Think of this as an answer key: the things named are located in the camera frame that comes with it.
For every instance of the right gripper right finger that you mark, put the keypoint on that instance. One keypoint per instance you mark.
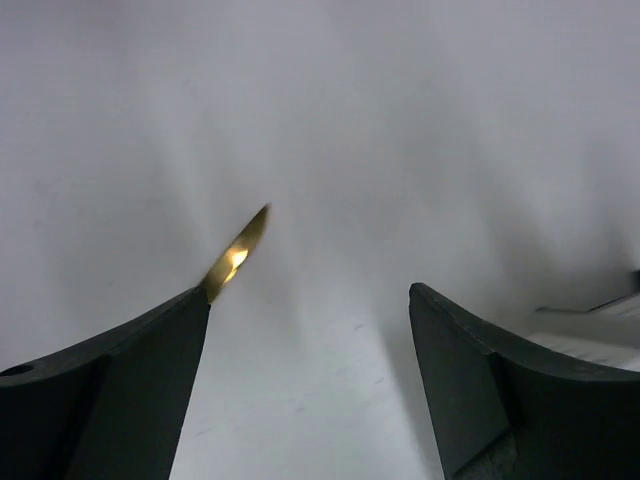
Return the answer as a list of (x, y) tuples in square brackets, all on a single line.
[(503, 407)]

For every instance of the white front utensil holder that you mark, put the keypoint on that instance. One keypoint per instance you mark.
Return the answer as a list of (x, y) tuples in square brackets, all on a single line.
[(607, 334)]

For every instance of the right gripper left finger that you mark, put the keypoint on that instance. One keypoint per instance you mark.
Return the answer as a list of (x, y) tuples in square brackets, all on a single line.
[(110, 407)]

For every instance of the gold knife dark handle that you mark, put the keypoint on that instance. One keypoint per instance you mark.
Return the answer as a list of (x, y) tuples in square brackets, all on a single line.
[(230, 261)]

